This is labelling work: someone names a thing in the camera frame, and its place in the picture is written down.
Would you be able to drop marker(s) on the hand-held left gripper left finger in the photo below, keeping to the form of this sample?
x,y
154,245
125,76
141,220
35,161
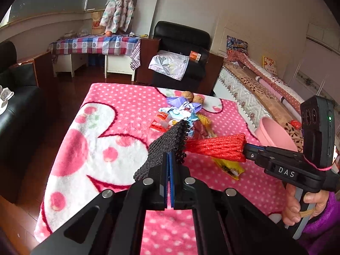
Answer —
x,y
163,188

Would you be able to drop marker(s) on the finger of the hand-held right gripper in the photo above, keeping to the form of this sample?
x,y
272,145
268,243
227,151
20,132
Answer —
x,y
255,152

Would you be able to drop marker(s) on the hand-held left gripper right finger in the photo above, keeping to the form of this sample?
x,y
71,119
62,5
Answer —
x,y
173,186

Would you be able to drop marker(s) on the pink plastic bin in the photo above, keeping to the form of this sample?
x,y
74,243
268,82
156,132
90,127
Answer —
x,y
273,132

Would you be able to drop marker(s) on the red foam net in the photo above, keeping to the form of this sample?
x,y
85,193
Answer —
x,y
217,147

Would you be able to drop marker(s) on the black foam net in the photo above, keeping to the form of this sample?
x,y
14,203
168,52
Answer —
x,y
162,146

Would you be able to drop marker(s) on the blue white paper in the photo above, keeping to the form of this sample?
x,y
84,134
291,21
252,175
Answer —
x,y
179,115

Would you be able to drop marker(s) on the purple face mask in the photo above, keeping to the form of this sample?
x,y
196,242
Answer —
x,y
176,101

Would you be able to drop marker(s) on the person's right forearm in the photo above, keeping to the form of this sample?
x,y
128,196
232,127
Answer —
x,y
326,225

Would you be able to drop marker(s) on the person's right hand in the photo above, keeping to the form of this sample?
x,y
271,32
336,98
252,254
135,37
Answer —
x,y
290,207

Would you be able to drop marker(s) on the red packet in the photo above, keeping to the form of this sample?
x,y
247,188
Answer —
x,y
295,124

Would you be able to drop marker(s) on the yellow snack wrapper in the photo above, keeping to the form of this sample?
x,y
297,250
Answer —
x,y
229,168

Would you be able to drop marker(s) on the clear red wrapper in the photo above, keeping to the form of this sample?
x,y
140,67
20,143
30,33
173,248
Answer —
x,y
203,132

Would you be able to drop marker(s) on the yellow foam net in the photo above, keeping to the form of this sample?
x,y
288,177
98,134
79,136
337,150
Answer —
x,y
205,119

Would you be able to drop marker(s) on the red-brown polka-dot quilt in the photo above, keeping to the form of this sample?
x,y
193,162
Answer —
x,y
276,85

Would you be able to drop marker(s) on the red white wrapper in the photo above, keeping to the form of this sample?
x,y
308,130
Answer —
x,y
159,120

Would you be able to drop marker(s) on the walnut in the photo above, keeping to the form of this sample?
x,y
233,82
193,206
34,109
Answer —
x,y
198,99
186,96

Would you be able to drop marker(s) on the pink polka-dot blanket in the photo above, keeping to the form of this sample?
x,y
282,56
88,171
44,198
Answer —
x,y
106,127

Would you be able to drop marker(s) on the yellow red floral cushion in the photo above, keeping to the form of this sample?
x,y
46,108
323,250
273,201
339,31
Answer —
x,y
270,65

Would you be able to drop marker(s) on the colourful patterned pillow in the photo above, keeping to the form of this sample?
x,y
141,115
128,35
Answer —
x,y
236,43

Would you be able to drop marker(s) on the orange box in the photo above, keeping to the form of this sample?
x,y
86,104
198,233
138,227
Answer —
x,y
195,56

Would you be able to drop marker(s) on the white headboard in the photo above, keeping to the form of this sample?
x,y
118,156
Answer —
x,y
220,39

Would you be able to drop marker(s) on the floral white cloth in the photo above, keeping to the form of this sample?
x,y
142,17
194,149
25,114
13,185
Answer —
x,y
168,63

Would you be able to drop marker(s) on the white table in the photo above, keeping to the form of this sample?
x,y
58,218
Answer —
x,y
118,63

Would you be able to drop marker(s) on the purple patterned hanging cloth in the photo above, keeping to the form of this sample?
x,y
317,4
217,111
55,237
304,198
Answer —
x,y
135,55

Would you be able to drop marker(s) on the black leather armchair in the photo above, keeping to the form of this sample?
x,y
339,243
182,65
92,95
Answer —
x,y
183,37

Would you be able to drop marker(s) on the black leather sofa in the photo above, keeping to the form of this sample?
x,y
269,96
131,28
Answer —
x,y
18,106

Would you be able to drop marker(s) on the dark wooden cabinet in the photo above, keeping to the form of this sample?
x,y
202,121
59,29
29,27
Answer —
x,y
39,69

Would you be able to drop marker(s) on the red print shopping bag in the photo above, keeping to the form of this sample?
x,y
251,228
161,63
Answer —
x,y
97,22

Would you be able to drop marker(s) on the white object on sofa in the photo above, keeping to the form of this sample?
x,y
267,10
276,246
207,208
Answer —
x,y
4,99

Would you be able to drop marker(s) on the patterned puffer jacket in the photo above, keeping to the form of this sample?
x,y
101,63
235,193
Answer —
x,y
118,8

